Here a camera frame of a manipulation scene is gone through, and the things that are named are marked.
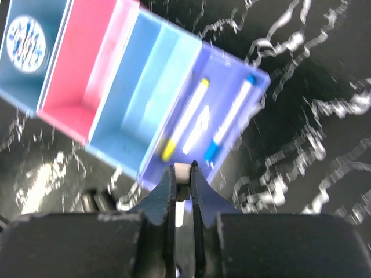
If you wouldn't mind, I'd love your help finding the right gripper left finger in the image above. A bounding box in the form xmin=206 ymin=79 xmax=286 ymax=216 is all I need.
xmin=127 ymin=166 xmax=177 ymax=277

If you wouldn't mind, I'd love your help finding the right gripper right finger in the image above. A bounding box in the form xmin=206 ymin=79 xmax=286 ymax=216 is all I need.
xmin=190 ymin=161 xmax=240 ymax=277

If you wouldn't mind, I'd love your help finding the black cap white pen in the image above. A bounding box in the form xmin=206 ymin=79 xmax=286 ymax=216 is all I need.
xmin=174 ymin=163 xmax=191 ymax=228

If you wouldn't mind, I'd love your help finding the blue capped white marker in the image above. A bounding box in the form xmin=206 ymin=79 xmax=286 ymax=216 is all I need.
xmin=204 ymin=75 xmax=256 ymax=165

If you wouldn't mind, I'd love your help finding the yellow capped white marker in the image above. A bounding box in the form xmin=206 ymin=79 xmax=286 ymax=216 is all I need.
xmin=161 ymin=78 xmax=210 ymax=162

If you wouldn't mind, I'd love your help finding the light blue drawer box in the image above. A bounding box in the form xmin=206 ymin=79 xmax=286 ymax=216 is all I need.
xmin=86 ymin=9 xmax=202 ymax=178
xmin=1 ymin=1 xmax=73 ymax=115

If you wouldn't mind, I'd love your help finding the round blue tape tin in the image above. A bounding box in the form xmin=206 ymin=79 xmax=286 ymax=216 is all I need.
xmin=6 ymin=14 xmax=48 ymax=74

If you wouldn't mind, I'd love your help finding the pink drawer box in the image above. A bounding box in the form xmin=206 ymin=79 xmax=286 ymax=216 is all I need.
xmin=38 ymin=1 xmax=140 ymax=145

